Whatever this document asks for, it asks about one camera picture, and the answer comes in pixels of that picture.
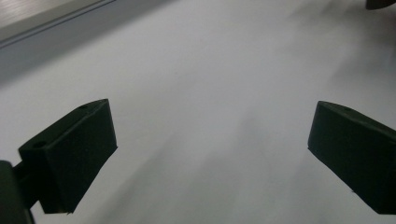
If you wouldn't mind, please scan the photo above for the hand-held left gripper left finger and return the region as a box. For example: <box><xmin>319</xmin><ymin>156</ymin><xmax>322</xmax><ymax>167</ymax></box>
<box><xmin>12</xmin><ymin>98</ymin><xmax>119</xmax><ymax>215</ymax></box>

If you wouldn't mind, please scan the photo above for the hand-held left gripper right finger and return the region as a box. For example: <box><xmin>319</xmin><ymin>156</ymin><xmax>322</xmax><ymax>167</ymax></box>
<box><xmin>307</xmin><ymin>100</ymin><xmax>396</xmax><ymax>216</ymax></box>

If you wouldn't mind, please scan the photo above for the dark round object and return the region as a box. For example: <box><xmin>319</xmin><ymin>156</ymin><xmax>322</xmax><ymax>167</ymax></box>
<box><xmin>365</xmin><ymin>0</ymin><xmax>396</xmax><ymax>11</ymax></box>

